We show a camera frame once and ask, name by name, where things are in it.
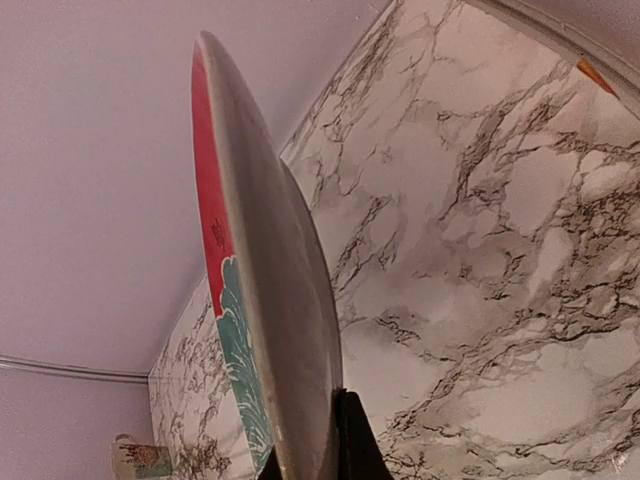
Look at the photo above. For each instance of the red plate with teal flower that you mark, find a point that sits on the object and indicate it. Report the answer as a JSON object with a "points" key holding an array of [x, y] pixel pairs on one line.
{"points": [[269, 285]]}

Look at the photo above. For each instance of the aluminium front frame rail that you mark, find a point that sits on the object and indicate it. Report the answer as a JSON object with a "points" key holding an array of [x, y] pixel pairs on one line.
{"points": [[604, 33]]}

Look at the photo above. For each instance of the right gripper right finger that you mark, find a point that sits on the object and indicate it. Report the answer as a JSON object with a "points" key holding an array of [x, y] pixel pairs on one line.
{"points": [[359, 455]]}

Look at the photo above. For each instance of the floral ceramic tumbler cup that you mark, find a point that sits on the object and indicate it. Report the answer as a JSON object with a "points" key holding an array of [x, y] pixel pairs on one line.
{"points": [[131, 460]]}

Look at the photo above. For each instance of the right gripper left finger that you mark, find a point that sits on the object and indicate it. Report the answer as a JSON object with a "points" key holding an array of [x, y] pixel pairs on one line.
{"points": [[271, 470]]}

